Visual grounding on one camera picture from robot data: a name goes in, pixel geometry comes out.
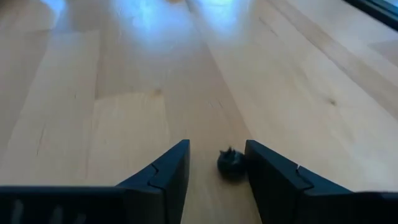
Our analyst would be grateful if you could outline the twin dark blueberries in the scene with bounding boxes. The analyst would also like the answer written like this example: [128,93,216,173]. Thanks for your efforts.
[216,147,247,182]

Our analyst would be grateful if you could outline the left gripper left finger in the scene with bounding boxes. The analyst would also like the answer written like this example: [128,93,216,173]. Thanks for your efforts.
[0,139,191,224]

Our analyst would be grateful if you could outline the black aluminium table frame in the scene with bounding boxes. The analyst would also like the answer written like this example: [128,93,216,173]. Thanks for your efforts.
[341,0,398,32]

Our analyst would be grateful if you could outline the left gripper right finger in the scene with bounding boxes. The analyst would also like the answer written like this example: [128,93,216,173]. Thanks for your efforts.
[244,139,398,224]

